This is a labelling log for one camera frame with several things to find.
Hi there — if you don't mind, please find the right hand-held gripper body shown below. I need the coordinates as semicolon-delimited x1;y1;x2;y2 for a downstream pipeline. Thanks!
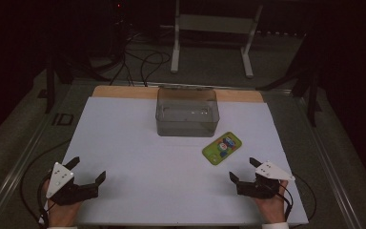
236;160;296;199

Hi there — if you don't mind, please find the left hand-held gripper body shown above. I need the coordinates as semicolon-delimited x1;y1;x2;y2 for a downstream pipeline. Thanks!
46;161;99;206

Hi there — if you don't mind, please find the green snack packet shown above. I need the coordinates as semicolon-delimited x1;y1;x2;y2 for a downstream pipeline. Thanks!
201;131;243;166

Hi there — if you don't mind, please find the clear plastic container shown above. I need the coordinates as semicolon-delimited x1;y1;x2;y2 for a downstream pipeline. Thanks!
155;86;220;137

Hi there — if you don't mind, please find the person's left hand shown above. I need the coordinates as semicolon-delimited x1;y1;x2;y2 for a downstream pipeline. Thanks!
42;179;82;227

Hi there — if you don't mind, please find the person's right hand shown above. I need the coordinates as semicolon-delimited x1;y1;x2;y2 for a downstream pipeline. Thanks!
254;180;290;224

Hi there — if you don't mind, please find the white table mat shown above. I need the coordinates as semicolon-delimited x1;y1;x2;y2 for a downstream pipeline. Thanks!
38;95;310;227

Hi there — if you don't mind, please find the black metal stand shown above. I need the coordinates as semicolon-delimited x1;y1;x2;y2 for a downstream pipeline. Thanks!
256;31;322;128
37;51;74;115

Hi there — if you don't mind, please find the white metal stand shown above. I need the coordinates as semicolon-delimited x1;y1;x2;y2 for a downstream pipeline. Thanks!
170;0;264;79

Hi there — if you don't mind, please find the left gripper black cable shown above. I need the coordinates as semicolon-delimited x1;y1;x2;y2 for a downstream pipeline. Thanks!
19;138;72;229

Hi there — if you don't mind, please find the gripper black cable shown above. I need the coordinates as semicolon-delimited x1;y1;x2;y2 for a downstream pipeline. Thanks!
19;138;72;229
277;172;317;222

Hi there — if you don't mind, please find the metal floor rail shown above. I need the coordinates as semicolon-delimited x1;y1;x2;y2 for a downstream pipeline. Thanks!
294;92;365;229
0;83;77;229

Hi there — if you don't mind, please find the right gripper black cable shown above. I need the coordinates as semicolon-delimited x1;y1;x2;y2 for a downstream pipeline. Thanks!
277;172;317;222

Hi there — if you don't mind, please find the black floor cable bundle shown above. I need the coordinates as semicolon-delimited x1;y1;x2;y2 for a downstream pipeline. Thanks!
108;18;135;87

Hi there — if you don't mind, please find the looped black floor cable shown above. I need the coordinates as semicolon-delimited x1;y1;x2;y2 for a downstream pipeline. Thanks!
139;51;172;88

